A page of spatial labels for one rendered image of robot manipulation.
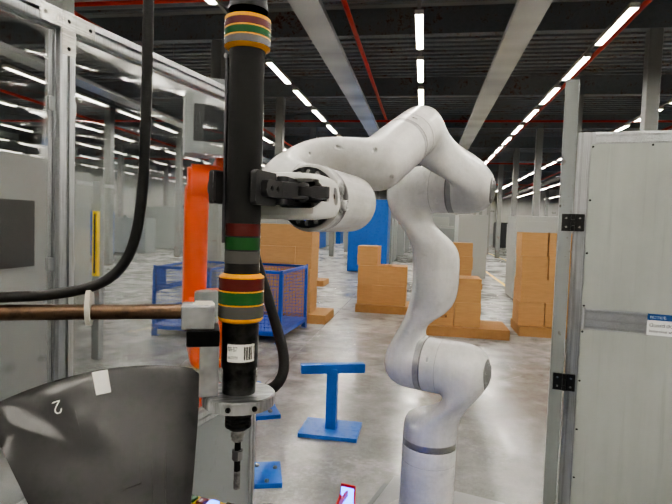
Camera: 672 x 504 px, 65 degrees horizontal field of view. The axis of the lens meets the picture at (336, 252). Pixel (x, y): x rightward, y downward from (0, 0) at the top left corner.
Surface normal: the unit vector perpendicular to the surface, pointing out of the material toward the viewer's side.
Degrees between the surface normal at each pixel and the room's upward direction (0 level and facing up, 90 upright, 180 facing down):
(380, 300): 90
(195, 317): 90
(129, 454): 42
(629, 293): 89
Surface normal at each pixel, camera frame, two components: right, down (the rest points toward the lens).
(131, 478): 0.17, -0.69
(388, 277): -0.14, 0.05
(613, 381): -0.35, 0.04
